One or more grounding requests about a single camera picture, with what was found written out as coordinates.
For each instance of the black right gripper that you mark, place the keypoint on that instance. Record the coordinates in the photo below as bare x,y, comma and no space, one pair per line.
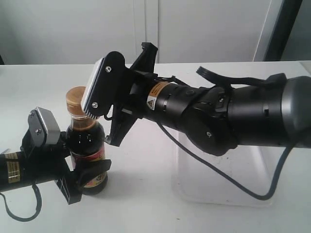
112,83

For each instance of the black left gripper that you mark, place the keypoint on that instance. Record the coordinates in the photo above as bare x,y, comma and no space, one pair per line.
44,156

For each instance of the dark soy sauce bottle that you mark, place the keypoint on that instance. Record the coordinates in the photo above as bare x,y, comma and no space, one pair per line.
84,136

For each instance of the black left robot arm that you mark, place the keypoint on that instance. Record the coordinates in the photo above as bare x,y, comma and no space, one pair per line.
10,170

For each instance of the white cabinet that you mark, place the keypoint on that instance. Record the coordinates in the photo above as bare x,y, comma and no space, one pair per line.
185,31

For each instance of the white rectangular plastic tray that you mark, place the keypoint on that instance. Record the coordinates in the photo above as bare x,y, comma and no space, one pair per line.
252,166

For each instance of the dark vertical post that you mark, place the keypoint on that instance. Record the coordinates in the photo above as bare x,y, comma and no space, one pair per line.
282,29

